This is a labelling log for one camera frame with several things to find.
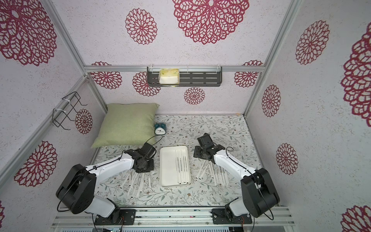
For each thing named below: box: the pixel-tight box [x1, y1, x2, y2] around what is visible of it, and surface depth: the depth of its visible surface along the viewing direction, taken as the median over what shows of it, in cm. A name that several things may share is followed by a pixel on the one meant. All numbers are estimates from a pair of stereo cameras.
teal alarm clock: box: [154, 122, 167, 135], surface depth 107 cm
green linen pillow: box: [91, 102, 160, 149], surface depth 97 cm
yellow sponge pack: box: [158, 68, 180, 85], surface depth 92 cm
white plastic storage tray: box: [159, 145, 192, 188], surface depth 92 cm
